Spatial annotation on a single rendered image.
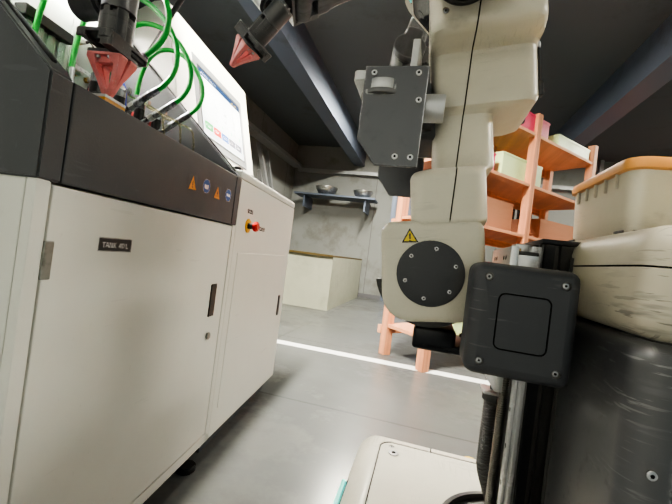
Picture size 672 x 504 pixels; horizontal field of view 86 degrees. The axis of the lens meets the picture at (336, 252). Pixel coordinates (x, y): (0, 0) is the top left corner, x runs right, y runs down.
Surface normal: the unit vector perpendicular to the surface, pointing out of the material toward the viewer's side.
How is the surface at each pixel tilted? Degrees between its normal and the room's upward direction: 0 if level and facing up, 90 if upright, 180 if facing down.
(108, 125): 90
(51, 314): 90
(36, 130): 90
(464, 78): 90
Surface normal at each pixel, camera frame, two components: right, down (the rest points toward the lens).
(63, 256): 0.98, 0.13
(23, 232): -0.14, -0.03
